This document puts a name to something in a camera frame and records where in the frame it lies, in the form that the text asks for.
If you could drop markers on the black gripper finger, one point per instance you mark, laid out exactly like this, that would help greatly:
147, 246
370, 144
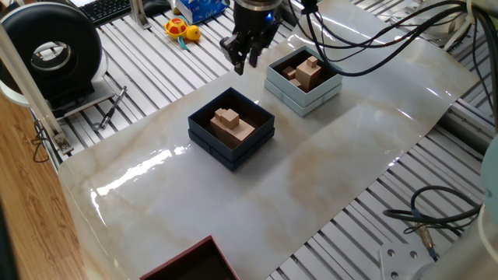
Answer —
257, 46
237, 50

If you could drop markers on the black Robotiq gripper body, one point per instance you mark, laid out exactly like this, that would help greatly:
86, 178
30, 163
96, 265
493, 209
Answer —
254, 21

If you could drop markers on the small wooden cube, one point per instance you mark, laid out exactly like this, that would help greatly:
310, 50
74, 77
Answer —
230, 118

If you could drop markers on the light blue square box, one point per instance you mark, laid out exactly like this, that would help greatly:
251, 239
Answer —
307, 99

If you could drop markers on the dark blue square box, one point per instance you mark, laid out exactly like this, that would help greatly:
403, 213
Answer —
204, 128

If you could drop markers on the pink square box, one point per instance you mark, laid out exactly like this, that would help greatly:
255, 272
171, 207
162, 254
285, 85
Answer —
183, 264

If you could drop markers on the small wooden block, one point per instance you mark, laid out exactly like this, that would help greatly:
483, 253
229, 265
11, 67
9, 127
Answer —
289, 72

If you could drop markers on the flat wooden piece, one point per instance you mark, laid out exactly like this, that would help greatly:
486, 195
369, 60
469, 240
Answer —
295, 82

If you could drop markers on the blue white carton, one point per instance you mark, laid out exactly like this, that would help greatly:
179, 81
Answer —
200, 8

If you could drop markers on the tiny wooden cube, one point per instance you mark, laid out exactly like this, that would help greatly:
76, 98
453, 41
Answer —
312, 61

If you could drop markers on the tall wooden block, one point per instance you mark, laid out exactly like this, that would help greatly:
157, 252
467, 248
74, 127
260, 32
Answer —
308, 75

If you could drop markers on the yellow toy turtle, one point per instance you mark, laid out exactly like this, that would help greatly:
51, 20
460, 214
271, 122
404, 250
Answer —
181, 30

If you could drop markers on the large stepped wooden block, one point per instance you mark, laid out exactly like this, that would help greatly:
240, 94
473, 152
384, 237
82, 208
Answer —
233, 136

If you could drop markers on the black keyboard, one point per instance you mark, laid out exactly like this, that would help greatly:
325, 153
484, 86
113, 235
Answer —
106, 9

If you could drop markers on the black pen shaped tool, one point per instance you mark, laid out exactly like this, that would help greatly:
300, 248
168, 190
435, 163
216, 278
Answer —
111, 110

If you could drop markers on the glossy marble pattern mat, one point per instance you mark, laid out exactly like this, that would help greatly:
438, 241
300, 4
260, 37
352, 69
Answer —
272, 194

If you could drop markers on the aluminium corner bracket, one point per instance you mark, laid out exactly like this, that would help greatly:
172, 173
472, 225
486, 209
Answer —
139, 15

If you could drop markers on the aluminium profile post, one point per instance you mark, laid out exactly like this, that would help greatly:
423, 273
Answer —
33, 97

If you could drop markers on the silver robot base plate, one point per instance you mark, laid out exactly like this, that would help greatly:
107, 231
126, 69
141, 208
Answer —
400, 260

